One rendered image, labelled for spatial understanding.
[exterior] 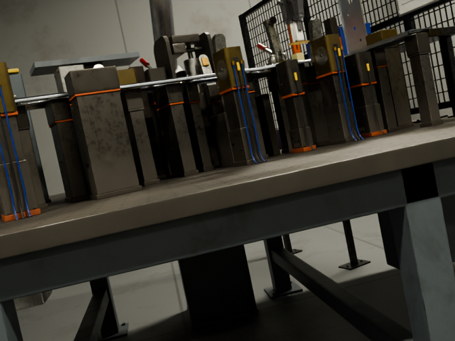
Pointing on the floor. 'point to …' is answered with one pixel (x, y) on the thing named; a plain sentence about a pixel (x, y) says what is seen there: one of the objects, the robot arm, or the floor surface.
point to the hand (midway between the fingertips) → (296, 32)
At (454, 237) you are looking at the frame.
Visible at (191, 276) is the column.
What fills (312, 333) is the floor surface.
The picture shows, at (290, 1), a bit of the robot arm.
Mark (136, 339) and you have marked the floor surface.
